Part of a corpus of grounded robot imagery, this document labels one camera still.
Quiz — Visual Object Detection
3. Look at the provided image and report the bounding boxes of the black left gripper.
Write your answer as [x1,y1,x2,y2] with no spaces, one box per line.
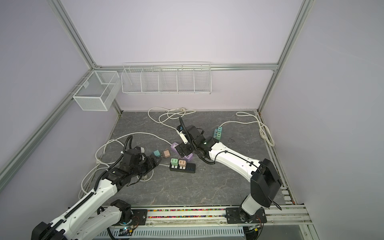
[130,154,162,178]

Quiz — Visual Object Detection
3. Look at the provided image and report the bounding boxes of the purple power strip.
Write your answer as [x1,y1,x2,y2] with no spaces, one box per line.
[171,143,193,162]

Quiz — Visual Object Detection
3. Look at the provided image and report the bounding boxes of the teal plug adapter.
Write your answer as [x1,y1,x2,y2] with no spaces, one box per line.
[153,150,162,158]

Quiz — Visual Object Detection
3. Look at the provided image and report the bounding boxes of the pink plug adapter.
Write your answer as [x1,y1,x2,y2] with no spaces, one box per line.
[163,150,171,158]

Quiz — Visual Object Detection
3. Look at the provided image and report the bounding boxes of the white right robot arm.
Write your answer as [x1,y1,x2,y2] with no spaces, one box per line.
[176,137,282,223]

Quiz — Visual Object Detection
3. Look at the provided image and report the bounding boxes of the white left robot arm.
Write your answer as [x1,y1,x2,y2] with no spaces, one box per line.
[31,153,162,240]

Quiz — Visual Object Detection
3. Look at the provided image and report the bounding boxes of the pink adapter on black strip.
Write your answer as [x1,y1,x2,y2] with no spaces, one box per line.
[179,160,187,170]

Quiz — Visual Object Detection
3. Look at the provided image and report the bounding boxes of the green adapter on black strip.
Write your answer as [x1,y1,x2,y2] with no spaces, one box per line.
[171,158,179,169]

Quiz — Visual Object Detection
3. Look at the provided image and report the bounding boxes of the black power strip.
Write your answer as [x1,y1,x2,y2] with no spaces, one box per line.
[169,163,196,174]

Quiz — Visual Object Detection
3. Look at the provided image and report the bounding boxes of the teal power strip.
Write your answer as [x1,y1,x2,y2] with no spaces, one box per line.
[213,126,223,140]

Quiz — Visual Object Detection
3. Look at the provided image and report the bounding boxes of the white mesh box basket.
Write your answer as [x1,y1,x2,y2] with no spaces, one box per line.
[73,71,122,112]

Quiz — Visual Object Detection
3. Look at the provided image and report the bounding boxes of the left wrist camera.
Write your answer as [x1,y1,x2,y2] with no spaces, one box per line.
[122,146,145,166]

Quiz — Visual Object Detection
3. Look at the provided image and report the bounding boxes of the white cable left coil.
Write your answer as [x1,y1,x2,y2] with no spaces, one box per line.
[78,131,175,200]

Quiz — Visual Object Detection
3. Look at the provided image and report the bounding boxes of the white wire wall basket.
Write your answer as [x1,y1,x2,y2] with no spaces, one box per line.
[121,62,212,95]

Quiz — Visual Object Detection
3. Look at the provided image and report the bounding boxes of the white cable of teal strip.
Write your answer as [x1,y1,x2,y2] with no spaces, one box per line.
[218,111,276,148]

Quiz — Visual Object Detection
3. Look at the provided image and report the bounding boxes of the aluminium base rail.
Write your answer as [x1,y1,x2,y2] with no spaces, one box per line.
[56,204,313,240]

